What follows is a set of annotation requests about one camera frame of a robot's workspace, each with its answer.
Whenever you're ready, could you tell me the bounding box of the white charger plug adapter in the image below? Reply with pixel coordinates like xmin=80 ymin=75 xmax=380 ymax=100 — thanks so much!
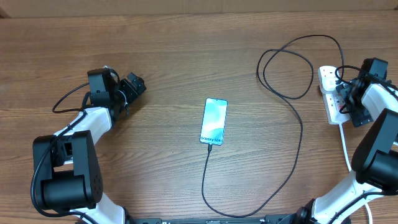
xmin=320 ymin=76 xmax=340 ymax=94

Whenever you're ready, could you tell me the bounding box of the black charger cable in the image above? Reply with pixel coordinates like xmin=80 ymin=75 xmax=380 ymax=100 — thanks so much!
xmin=201 ymin=34 xmax=345 ymax=218

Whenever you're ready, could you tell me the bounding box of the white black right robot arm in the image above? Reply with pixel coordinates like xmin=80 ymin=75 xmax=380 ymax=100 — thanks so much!
xmin=281 ymin=58 xmax=397 ymax=223

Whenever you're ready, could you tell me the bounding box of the white power strip cord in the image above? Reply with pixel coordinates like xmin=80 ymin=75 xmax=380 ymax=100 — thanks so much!
xmin=338 ymin=122 xmax=374 ymax=224

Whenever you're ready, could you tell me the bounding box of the black Samsung smartphone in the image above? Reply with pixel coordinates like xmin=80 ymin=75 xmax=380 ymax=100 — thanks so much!
xmin=200 ymin=98 xmax=228 ymax=146

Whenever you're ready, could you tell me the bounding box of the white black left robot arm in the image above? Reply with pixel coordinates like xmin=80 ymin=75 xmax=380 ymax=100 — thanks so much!
xmin=30 ymin=66 xmax=146 ymax=223

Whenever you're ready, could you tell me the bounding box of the white power strip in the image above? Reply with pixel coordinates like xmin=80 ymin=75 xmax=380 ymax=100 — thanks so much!
xmin=317 ymin=65 xmax=351 ymax=126

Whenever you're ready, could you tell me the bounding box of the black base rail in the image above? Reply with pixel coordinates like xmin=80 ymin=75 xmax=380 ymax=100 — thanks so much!
xmin=127 ymin=214 xmax=294 ymax=224

